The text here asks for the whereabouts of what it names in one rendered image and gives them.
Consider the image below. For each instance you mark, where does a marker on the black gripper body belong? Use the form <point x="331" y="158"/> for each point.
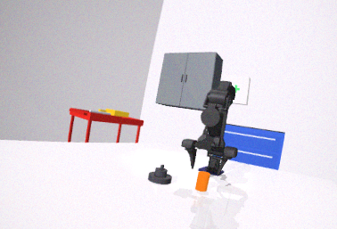
<point x="230" y="151"/>

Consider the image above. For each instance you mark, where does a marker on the orange knob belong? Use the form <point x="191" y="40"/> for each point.
<point x="202" y="181"/>

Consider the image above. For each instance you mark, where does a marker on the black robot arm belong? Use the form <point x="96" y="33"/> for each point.
<point x="217" y="103"/>

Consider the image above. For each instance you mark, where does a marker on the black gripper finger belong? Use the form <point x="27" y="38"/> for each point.
<point x="223" y="162"/>
<point x="192" y="156"/>

